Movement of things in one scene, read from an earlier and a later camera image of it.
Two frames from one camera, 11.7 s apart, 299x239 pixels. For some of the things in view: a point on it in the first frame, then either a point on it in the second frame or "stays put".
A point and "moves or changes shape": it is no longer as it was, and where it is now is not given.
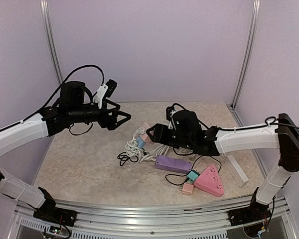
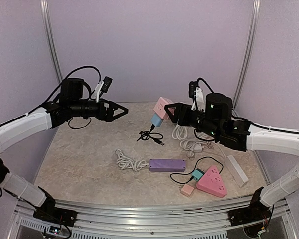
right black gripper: (159, 135) → (181, 107)
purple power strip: (172, 164) moves or changes shape
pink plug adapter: (187, 188) stays put
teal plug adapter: (193, 175) moves or changes shape
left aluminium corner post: (45, 11) stays put
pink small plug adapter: (145, 136) → (159, 107)
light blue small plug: (140, 142) → (156, 120)
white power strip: (237, 172) stays put
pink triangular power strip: (210, 181) stays put
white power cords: (131, 148) → (124, 162)
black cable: (124, 157) → (145, 135)
